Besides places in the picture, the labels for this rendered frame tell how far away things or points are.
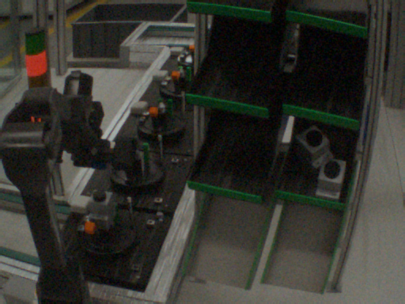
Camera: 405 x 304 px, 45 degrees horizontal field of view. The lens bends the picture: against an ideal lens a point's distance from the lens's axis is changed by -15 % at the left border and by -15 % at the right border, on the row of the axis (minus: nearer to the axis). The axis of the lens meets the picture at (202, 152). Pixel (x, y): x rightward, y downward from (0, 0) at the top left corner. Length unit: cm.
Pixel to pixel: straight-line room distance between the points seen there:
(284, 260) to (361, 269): 32
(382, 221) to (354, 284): 28
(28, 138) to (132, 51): 168
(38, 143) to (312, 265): 63
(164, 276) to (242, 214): 21
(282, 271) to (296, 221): 10
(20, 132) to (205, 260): 56
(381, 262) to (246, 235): 44
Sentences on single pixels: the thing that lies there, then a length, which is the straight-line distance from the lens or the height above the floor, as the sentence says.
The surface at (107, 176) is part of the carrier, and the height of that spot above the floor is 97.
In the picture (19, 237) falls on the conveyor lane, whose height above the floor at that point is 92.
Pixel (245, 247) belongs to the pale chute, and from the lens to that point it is 106.
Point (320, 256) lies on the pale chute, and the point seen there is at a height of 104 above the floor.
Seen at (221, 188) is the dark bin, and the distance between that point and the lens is 94.
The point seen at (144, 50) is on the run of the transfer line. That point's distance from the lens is 226.
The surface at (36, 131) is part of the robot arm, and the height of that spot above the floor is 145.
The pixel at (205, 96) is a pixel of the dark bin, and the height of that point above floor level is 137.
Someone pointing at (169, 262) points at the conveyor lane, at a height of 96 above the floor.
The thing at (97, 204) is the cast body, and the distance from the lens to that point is 112.
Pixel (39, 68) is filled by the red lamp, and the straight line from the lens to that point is 117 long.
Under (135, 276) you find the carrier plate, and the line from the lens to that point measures 111.
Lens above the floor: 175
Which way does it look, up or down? 32 degrees down
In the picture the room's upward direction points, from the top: straight up
